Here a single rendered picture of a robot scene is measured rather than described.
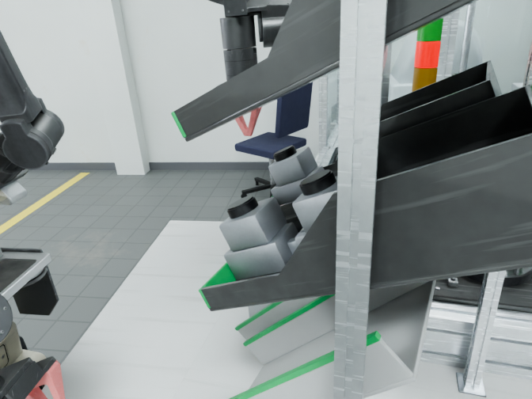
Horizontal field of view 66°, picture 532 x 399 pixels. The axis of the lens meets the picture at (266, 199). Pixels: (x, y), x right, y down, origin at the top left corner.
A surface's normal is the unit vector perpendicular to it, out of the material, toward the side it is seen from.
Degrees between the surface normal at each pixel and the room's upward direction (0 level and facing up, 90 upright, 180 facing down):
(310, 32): 90
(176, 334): 0
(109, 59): 90
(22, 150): 105
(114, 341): 0
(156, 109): 90
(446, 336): 90
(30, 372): 63
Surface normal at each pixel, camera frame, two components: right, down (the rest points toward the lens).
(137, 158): -0.14, 0.42
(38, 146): 0.07, 0.63
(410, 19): -0.44, 0.40
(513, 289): -0.06, -0.91
